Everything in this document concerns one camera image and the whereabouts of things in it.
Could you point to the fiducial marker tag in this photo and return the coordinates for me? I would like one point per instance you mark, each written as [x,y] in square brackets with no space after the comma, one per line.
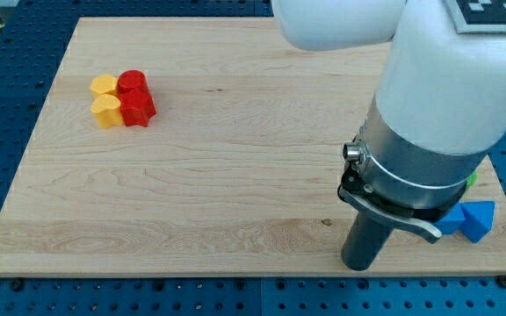
[478,16]

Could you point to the yellow heart block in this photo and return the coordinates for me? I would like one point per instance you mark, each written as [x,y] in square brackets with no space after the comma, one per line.
[106,111]

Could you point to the yellow hexagon block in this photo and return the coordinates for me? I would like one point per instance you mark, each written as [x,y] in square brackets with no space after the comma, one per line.
[104,84]

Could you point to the blue triangle block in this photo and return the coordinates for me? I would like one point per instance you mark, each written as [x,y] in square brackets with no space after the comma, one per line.
[479,218]

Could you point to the red cylinder block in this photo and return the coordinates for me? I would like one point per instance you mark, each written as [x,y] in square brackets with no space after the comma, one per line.
[132,79]

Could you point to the blue cube block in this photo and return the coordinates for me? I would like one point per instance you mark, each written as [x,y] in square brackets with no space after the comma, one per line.
[452,220]

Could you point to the dark cylindrical pointer tool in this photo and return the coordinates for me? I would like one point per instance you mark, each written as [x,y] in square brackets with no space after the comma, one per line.
[363,243]

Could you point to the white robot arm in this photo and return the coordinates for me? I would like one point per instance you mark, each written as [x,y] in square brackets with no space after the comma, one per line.
[443,88]

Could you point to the wooden board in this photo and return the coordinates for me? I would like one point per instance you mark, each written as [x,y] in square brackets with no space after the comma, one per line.
[236,174]

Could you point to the red star block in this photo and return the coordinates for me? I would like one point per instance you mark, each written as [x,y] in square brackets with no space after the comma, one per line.
[137,108]

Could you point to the green block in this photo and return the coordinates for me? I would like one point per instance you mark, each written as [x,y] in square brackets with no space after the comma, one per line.
[471,180]

